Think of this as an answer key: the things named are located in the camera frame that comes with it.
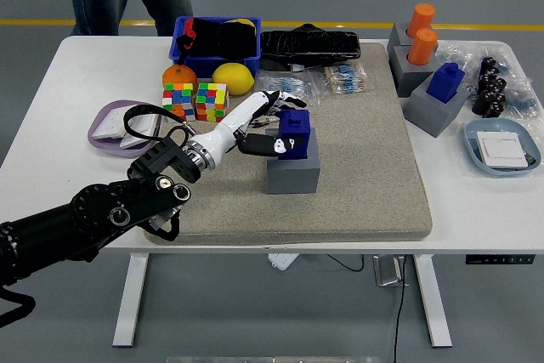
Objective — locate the blue square seal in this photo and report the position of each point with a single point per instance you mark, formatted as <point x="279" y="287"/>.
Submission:
<point x="297" y="125"/>
<point x="444" y="82"/>

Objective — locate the grey cube seal holder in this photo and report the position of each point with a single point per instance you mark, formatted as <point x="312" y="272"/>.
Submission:
<point x="293" y="178"/>
<point x="429" y="114"/>
<point x="397" y="35"/>
<point x="408" y="80"/>

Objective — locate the orange cylinder seal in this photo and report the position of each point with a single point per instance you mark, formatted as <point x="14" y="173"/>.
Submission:
<point x="423" y="46"/>
<point x="421" y="18"/>

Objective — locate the multicoloured puzzle cube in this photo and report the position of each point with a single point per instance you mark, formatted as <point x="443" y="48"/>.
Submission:
<point x="211" y="101"/>
<point x="178" y="101"/>

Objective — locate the clear bag of blue parts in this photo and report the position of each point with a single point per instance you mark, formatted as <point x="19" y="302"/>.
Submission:
<point x="523" y="103"/>

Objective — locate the blue plastic bin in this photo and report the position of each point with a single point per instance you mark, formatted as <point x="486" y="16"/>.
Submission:
<point x="244" y="66"/>

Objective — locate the white power strip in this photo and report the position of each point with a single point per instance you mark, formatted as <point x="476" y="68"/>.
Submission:
<point x="282" y="261"/>

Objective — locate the black cloth pouches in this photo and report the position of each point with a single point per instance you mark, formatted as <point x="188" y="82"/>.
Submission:
<point x="229" y="40"/>

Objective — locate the white table leg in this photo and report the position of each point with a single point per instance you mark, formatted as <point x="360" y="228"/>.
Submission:
<point x="129" y="299"/>
<point x="433" y="299"/>

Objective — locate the clear bag of resistors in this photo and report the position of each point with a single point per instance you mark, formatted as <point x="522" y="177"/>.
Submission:
<point x="346" y="78"/>
<point x="285" y="82"/>

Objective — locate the silver metal bracket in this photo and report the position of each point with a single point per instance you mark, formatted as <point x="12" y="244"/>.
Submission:
<point x="387" y="271"/>

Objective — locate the yellow round item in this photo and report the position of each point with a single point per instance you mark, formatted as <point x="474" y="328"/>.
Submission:
<point x="243" y="21"/>

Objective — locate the clear plastic bag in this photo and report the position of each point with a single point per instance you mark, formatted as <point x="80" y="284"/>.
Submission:
<point x="457" y="57"/>

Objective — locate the purple tray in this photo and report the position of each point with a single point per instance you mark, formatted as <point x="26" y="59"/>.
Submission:
<point x="97" y="125"/>

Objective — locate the white switch panel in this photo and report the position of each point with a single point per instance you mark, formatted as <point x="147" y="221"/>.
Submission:
<point x="111" y="123"/>
<point x="142" y="127"/>
<point x="501" y="149"/>

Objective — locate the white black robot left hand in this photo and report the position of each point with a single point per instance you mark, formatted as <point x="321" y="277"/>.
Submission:
<point x="234" y="123"/>

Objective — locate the black table control panel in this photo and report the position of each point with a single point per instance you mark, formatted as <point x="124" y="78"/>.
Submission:
<point x="497" y="259"/>

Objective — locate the grey-brown mat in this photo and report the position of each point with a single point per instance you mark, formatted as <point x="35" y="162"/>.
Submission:
<point x="340" y="193"/>

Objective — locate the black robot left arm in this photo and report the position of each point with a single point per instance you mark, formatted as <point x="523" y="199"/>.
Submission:
<point x="106" y="205"/>

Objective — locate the orange fruit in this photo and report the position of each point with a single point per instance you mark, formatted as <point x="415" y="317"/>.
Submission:
<point x="178" y="75"/>

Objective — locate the yellow lemon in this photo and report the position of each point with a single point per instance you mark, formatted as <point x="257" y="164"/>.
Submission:
<point x="233" y="78"/>

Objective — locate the light blue tray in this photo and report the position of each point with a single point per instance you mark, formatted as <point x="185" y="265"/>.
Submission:
<point x="474" y="133"/>

